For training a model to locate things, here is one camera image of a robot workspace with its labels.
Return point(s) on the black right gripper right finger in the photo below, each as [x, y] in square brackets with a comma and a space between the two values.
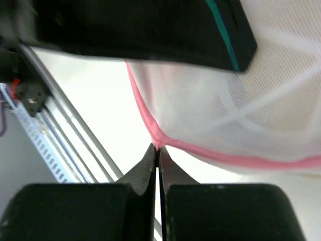
[241, 211]

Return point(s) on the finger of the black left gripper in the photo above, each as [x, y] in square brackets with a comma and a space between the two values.
[214, 34]

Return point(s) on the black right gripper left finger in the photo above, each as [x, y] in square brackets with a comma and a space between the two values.
[123, 210]

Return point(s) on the white pink-zip mesh laundry bag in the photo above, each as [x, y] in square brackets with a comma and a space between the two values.
[265, 119]

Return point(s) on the aluminium mounting rail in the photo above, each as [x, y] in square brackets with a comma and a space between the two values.
[92, 113]

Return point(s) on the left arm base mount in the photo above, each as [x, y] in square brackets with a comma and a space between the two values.
[21, 71]

